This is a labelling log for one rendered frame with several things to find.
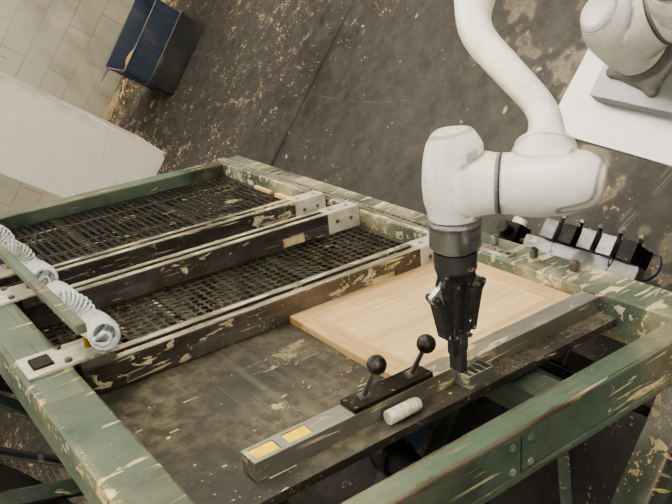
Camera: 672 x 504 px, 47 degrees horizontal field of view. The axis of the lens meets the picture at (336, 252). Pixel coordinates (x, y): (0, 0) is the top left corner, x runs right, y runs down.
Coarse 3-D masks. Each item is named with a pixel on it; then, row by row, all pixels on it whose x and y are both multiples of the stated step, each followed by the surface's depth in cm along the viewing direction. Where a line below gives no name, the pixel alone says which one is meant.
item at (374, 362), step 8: (368, 360) 142; (376, 360) 141; (384, 360) 142; (368, 368) 142; (376, 368) 141; (384, 368) 142; (368, 384) 146; (360, 392) 150; (368, 392) 150; (360, 400) 149
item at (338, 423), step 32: (544, 320) 176; (576, 320) 182; (480, 352) 164; (512, 352) 170; (448, 384) 160; (320, 416) 147; (352, 416) 146; (288, 448) 139; (320, 448) 143; (256, 480) 136
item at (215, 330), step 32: (384, 256) 212; (416, 256) 214; (288, 288) 196; (320, 288) 197; (352, 288) 203; (192, 320) 183; (224, 320) 182; (256, 320) 188; (288, 320) 193; (64, 352) 165; (96, 352) 164; (128, 352) 170; (160, 352) 174; (192, 352) 179; (96, 384) 167
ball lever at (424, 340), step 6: (420, 336) 149; (426, 336) 148; (432, 336) 149; (420, 342) 148; (426, 342) 147; (432, 342) 148; (420, 348) 148; (426, 348) 147; (432, 348) 148; (420, 354) 151; (420, 360) 152; (414, 366) 154; (408, 372) 155; (414, 372) 155; (408, 378) 155
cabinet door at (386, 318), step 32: (384, 288) 204; (416, 288) 203; (512, 288) 198; (544, 288) 196; (320, 320) 190; (352, 320) 189; (384, 320) 187; (416, 320) 186; (480, 320) 183; (512, 320) 181; (352, 352) 173; (384, 352) 172; (416, 352) 172
